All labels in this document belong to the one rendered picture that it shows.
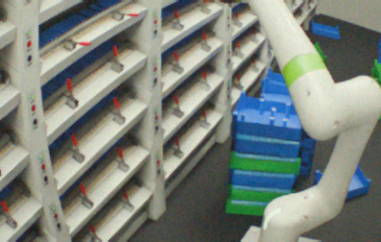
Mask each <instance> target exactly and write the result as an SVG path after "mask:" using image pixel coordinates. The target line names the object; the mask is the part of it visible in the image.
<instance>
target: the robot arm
mask: <svg viewBox="0 0 381 242"><path fill-rule="evenodd" d="M218 2H223V3H227V4H228V7H229V8H232V3H233V2H235V3H249V4H250V7H251V8H252V10H253V12H254V13H255V15H256V17H257V19H258V21H259V22H260V23H261V25H262V26H263V29H264V31H265V34H266V35H267V38H268V41H269V43H270V44H271V46H272V47H273V50H274V55H275V57H276V60H277V63H278V66H279V69H280V72H281V75H282V77H283V80H284V82H285V84H286V87H287V89H288V91H289V94H290V96H291V98H292V101H293V103H294V106H295V108H296V110H297V115H298V118H299V121H300V123H301V126H302V128H303V129H304V131H305V132H306V133H308V135H309V136H311V137H312V138H314V139H316V140H318V141H322V140H326V139H330V138H331V137H333V136H335V135H337V134H338V137H337V143H336V145H335V147H334V151H333V154H332V156H331V158H330V160H329V163H328V165H327V166H326V168H325V170H324V173H323V176H322V177H321V179H320V180H319V182H318V185H316V186H314V187H311V188H308V189H306V190H305V191H302V192H299V193H294V194H292V195H284V196H282V197H280V198H277V199H275V200H273V201H272V202H271V203H269V205H268V206H267V207H266V209H265V214H264V215H263V221H262V226H261V228H260V234H259V237H258V242H298V239H299V238H300V236H301V234H302V233H305V232H307V231H309V230H312V229H314V228H316V227H317V226H319V225H321V224H323V223H325V222H327V221H329V220H331V219H333V218H335V217H336V216H337V215H338V214H339V213H340V211H341V210H342V208H343V205H344V203H345V197H346V194H347V191H348V189H349V187H350V184H351V181H352V177H353V175H354V173H355V171H356V168H357V165H358V163H359V160H360V158H361V156H362V153H363V152H364V150H365V148H366V145H367V144H368V140H369V138H370V134H371V133H372V131H373V128H375V125H376V123H377V120H378V119H379V117H380V115H381V88H380V86H379V85H378V84H377V82H376V81H375V80H374V79H372V78H371V77H368V76H359V77H357V78H354V79H352V80H348V81H346V82H342V83H339V84H334V82H333V80H332V78H331V77H330V73H329V72H328V70H327V69H326V67H325V64H324V63H323V61H322V59H321V58H320V55H319V53H318V52H317V50H316V49H315V48H314V47H313V45H312V42H311V41H310V39H309V38H308V37H307V36H306V34H305V33H304V32H303V31H302V29H301V28H300V26H299V24H298V23H297V21H296V19H295V18H294V17H293V15H292V13H291V12H290V11H289V9H288V7H287V6H286V4H285V2H284V1H283V0H218Z"/></svg>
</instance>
